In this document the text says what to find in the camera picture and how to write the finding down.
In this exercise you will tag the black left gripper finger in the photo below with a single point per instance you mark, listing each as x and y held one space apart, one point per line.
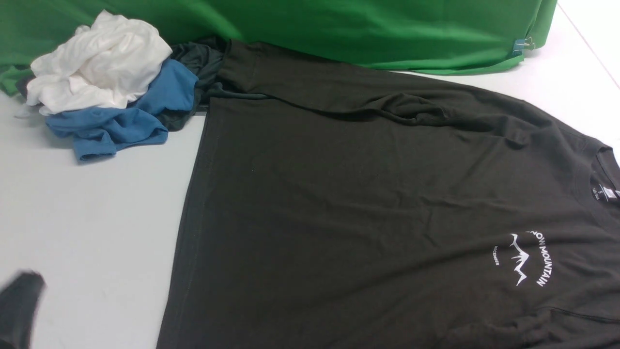
18 306

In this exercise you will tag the dark gray long-sleeve top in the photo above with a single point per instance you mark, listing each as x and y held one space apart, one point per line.
333 206

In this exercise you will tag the blue crumpled garment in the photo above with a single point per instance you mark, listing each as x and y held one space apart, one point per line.
100 133

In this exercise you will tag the white crumpled garment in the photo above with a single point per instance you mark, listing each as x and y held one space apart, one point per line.
106 65

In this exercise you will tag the black crumpled garment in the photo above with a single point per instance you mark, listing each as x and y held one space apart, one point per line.
202 57

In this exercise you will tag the green backdrop cloth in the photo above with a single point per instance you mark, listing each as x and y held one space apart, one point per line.
438 37

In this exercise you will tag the blue binder clip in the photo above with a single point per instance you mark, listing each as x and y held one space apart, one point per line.
522 45

